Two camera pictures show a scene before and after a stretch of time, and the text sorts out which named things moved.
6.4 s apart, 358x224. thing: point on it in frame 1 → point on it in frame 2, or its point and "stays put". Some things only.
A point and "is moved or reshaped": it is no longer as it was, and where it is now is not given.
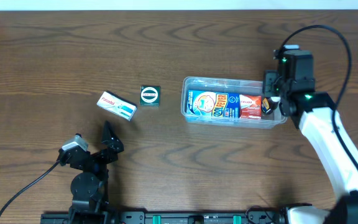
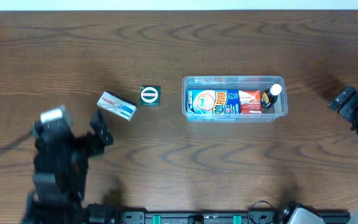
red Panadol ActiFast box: x=250 y=106 is moved or reshaped
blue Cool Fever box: x=210 y=103 stays put
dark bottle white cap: x=270 y=104 is moved or reshaped
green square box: x=150 y=96 stays put
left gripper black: x=98 y=156 → x=81 y=143
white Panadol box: x=117 y=105 stays put
